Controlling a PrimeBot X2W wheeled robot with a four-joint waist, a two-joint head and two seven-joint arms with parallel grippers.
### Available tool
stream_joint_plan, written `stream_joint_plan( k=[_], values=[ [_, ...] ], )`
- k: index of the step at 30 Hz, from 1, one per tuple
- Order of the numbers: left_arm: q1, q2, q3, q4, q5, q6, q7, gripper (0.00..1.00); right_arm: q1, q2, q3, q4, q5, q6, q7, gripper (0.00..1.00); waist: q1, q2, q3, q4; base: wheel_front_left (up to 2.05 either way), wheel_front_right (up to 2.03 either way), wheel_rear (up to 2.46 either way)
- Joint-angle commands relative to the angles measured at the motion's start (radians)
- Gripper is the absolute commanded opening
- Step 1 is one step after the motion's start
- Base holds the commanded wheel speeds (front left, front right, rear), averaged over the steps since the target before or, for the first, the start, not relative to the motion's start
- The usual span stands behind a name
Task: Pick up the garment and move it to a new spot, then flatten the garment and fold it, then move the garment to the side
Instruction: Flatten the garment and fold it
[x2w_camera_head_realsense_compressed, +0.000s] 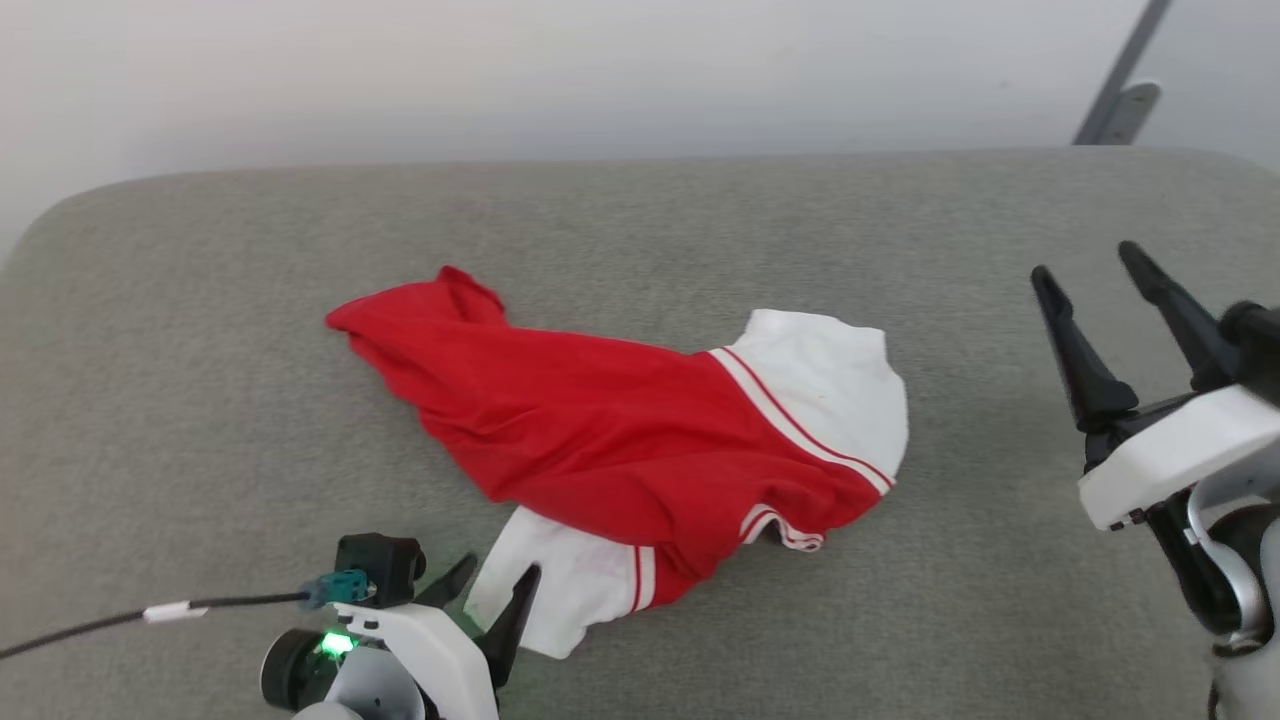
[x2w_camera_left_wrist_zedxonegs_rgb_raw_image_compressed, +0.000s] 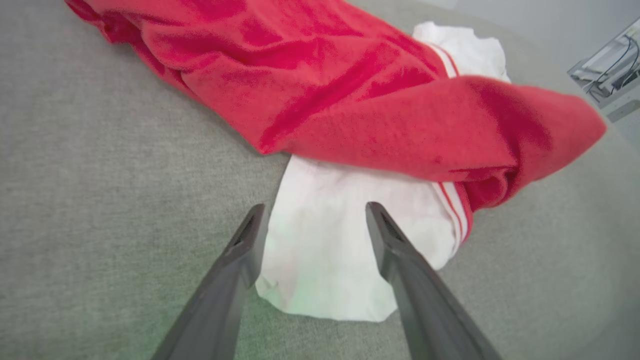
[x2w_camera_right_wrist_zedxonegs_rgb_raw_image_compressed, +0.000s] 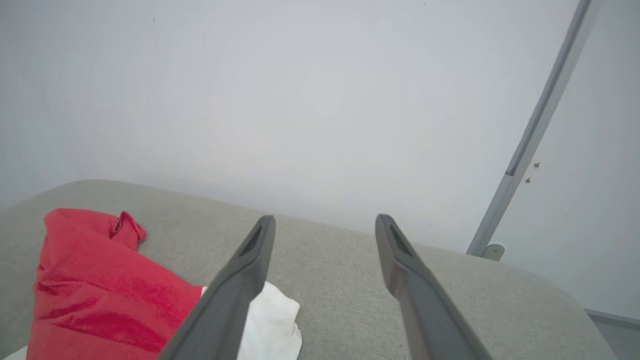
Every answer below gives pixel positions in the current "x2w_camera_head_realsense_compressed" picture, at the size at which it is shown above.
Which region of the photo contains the grey fabric sofa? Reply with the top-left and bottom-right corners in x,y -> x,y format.
0,147 -> 1280,720

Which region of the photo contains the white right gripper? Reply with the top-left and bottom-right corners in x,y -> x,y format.
1030,240 -> 1280,532

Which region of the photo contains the black cable with teal plug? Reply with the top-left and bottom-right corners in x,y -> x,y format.
0,569 -> 370,662

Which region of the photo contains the red and white shirt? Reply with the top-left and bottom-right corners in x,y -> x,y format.
325,265 -> 910,661

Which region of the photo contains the grey metal pole with bracket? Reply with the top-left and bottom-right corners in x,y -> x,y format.
1073,0 -> 1174,147

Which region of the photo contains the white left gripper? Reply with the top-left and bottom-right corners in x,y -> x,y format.
335,552 -> 543,720

